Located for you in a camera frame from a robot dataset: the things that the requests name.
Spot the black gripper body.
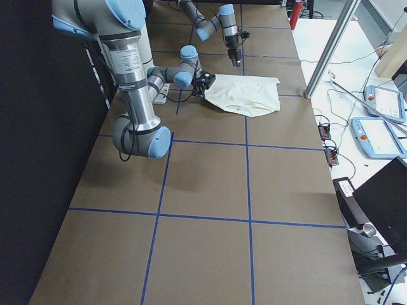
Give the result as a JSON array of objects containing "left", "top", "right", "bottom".
[
  {"left": 194, "top": 84, "right": 208, "bottom": 99},
  {"left": 224, "top": 34, "right": 240, "bottom": 51}
]

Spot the cream long-sleeve cat shirt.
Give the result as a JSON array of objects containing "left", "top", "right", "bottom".
[{"left": 205, "top": 74, "right": 280, "bottom": 118}]

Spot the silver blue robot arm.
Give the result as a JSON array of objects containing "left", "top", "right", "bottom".
[
  {"left": 176, "top": 1, "right": 245, "bottom": 67},
  {"left": 52, "top": 1, "right": 206, "bottom": 159}
]

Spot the red cylinder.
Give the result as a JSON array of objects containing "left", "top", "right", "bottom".
[{"left": 289, "top": 0, "right": 303, "bottom": 30}]

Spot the orange black connector module far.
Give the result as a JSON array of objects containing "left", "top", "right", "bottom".
[{"left": 317, "top": 123, "right": 331, "bottom": 141}]

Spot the orange black connector module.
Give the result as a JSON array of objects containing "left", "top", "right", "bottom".
[
  {"left": 324, "top": 146, "right": 339, "bottom": 167},
  {"left": 317, "top": 123, "right": 331, "bottom": 141}
]

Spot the orange black connector module near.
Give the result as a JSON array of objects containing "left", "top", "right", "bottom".
[{"left": 324, "top": 146, "right": 339, "bottom": 167}]

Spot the near blue teach pendant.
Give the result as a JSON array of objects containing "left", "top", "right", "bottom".
[{"left": 350, "top": 117, "right": 406, "bottom": 159}]

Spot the blue teach pendant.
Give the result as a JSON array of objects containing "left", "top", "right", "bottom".
[
  {"left": 350, "top": 117, "right": 406, "bottom": 159},
  {"left": 364, "top": 85, "right": 406, "bottom": 123}
]

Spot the far blue teach pendant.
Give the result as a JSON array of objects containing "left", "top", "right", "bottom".
[{"left": 364, "top": 85, "right": 406, "bottom": 123}]

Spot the black box with white label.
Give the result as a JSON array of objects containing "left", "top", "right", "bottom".
[{"left": 333, "top": 177, "right": 370, "bottom": 228}]

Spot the long reacher grabber tool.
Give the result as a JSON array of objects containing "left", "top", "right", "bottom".
[{"left": 329, "top": 78, "right": 406, "bottom": 135}]

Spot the black monitor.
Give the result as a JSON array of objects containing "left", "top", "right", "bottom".
[{"left": 353, "top": 157, "right": 406, "bottom": 253}]

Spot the silver metal cup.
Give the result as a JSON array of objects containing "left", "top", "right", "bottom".
[{"left": 355, "top": 223, "right": 377, "bottom": 238}]

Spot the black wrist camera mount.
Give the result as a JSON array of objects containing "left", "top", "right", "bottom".
[
  {"left": 239, "top": 30, "right": 250, "bottom": 39},
  {"left": 197, "top": 71, "right": 216, "bottom": 90}
]

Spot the aluminium frame post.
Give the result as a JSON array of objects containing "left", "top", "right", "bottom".
[{"left": 303, "top": 0, "right": 361, "bottom": 99}]

